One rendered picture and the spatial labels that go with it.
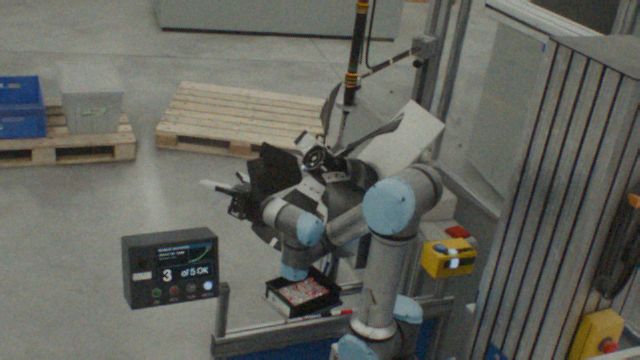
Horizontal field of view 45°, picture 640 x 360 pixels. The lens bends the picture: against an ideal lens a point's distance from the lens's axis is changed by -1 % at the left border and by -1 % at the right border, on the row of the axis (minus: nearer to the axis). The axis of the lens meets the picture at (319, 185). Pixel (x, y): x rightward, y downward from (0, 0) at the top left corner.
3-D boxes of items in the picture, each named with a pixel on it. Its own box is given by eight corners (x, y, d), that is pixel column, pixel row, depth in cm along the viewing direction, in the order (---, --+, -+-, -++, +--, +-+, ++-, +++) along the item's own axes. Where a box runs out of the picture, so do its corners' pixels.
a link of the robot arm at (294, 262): (321, 271, 208) (326, 236, 203) (295, 287, 199) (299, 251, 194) (298, 258, 211) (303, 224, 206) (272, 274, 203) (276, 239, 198)
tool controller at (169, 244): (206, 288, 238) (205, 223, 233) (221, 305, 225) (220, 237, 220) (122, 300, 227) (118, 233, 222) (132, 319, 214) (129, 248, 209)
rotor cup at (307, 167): (313, 180, 297) (292, 163, 289) (339, 152, 295) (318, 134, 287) (329, 198, 285) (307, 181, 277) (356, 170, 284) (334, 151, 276)
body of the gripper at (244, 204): (224, 212, 207) (258, 230, 201) (229, 183, 203) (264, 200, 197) (243, 206, 213) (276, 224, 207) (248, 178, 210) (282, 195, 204)
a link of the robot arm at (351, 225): (444, 145, 185) (317, 220, 218) (421, 158, 177) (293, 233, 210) (469, 187, 184) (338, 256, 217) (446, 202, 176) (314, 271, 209)
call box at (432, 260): (456, 261, 280) (462, 236, 275) (471, 276, 272) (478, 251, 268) (418, 267, 274) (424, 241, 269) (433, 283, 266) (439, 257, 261)
